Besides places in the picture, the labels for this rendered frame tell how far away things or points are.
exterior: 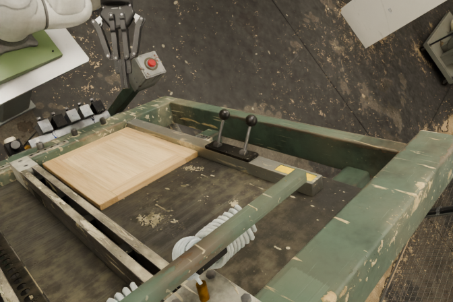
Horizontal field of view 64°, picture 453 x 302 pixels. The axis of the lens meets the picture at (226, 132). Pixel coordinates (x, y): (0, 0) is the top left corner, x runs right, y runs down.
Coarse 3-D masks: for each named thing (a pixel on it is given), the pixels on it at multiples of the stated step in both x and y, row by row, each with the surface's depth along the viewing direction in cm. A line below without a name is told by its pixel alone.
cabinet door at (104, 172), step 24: (96, 144) 145; (120, 144) 142; (144, 144) 139; (168, 144) 134; (48, 168) 132; (72, 168) 129; (96, 168) 126; (120, 168) 123; (144, 168) 120; (168, 168) 117; (96, 192) 110; (120, 192) 108
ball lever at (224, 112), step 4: (220, 112) 118; (224, 112) 117; (228, 112) 118; (220, 116) 118; (224, 116) 117; (228, 116) 118; (224, 120) 119; (220, 124) 119; (220, 128) 119; (220, 132) 119; (220, 136) 119; (216, 144) 118; (220, 144) 119
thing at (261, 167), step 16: (144, 128) 148; (160, 128) 145; (192, 144) 126; (224, 160) 116; (240, 160) 110; (256, 160) 108; (272, 160) 106; (256, 176) 107; (272, 176) 102; (320, 176) 95; (304, 192) 95
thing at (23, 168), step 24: (24, 168) 122; (48, 192) 103; (72, 192) 101; (72, 216) 90; (96, 216) 88; (96, 240) 80; (120, 240) 80; (192, 240) 49; (120, 264) 73; (144, 264) 74; (192, 288) 58; (216, 288) 57; (240, 288) 57
